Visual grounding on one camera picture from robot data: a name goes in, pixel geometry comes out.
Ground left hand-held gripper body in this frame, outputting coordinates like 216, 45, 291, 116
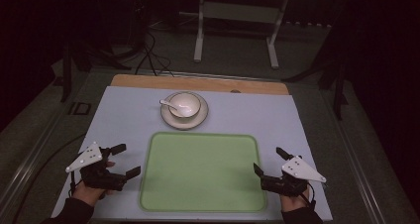
64, 142, 128, 192

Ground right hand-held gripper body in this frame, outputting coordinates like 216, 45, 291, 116
261, 155, 327, 198

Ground person's left hand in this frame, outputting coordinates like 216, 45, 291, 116
71, 161, 117, 208

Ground person's right hand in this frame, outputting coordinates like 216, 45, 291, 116
279, 187, 311, 214

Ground pale blue table mat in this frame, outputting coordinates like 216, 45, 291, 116
51, 85, 334, 222

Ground black floor socket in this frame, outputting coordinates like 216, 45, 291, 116
67, 101, 92, 116

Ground green tray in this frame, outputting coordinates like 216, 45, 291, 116
138, 131, 267, 214

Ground white ceramic spoon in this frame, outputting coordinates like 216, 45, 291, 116
158, 99, 186, 118

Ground white saucer plate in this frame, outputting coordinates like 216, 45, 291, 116
159, 90, 210, 131

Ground white bowl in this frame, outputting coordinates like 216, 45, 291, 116
167, 91, 202, 120

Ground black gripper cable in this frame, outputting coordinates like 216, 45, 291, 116
298, 181, 317, 209

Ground black floor cable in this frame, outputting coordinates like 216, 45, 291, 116
11, 133, 87, 224

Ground black cables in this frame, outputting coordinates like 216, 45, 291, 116
133, 29, 175, 78

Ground white metal stand frame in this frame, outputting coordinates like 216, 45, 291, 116
193, 0, 291, 69

